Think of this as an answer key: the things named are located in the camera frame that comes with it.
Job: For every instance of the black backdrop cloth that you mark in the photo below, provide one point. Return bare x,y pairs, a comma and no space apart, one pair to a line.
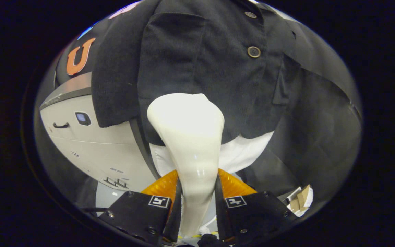
321,137

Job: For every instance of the black buttoned jacket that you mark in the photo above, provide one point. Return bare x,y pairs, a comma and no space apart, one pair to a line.
190,55

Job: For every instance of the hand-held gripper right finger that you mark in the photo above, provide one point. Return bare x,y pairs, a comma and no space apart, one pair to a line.
222,219

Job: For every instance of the white mannequin torso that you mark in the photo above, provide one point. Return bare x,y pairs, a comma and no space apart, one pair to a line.
242,154

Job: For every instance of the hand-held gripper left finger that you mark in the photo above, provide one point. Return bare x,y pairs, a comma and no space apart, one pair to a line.
176,219

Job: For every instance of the small cabinet display screen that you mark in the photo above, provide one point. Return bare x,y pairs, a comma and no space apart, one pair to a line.
82,118

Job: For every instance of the grey and white cabinet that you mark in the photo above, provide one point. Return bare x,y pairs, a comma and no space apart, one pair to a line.
94,147

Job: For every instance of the white garment steamer head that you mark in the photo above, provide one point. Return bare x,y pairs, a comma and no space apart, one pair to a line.
190,137

